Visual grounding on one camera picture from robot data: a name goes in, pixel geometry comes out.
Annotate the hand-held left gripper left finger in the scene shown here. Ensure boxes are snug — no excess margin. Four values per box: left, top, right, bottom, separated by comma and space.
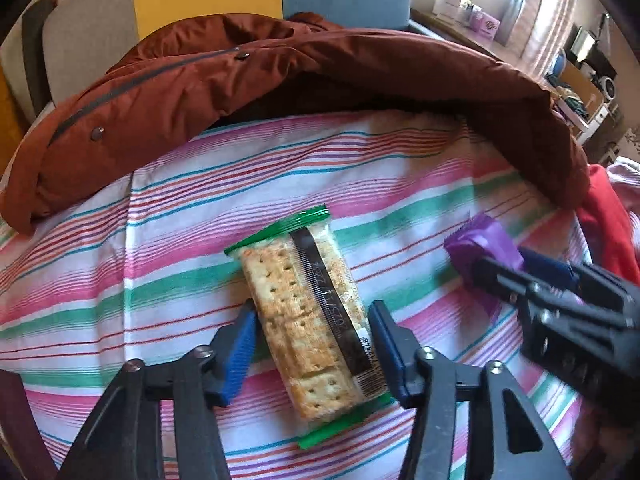
57, 299, 257, 480

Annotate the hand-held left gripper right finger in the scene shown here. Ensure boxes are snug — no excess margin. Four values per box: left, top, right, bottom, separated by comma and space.
366, 300, 571, 480

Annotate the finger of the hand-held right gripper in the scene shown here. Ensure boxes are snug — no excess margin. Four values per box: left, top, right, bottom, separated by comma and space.
519, 246, 640, 312
471, 255, 627, 334

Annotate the purple packet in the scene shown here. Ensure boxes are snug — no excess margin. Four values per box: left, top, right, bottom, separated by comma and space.
444, 212, 527, 319

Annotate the cracker packet with green ends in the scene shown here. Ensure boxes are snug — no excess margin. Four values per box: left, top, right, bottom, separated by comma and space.
224, 205, 397, 452

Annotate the golden rectangular tin box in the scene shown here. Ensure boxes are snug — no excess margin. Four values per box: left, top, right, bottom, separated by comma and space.
0, 370, 57, 480

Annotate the red cloth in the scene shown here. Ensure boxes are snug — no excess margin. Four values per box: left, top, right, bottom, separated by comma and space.
577, 162, 640, 287

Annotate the pink knitted cloth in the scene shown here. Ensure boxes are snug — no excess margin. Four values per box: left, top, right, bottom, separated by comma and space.
605, 155, 640, 212

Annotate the striped bed blanket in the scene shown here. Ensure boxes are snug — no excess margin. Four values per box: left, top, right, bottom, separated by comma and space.
0, 110, 597, 480

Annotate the black radio speaker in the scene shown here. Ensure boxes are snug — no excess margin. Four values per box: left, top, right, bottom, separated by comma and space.
585, 50, 622, 99

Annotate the purple tissue box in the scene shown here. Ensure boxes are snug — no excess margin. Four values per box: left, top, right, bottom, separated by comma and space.
467, 10, 502, 41

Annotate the pink striped curtain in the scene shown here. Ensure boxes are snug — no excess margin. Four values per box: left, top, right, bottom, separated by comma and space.
520, 0, 587, 77

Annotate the wooden desk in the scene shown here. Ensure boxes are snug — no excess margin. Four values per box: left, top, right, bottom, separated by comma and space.
410, 10, 502, 57

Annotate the red-brown jacket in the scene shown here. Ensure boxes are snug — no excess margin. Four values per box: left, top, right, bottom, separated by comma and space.
0, 12, 592, 237

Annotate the wooden wardrobe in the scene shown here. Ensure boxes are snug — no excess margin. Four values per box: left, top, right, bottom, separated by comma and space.
0, 65, 32, 172

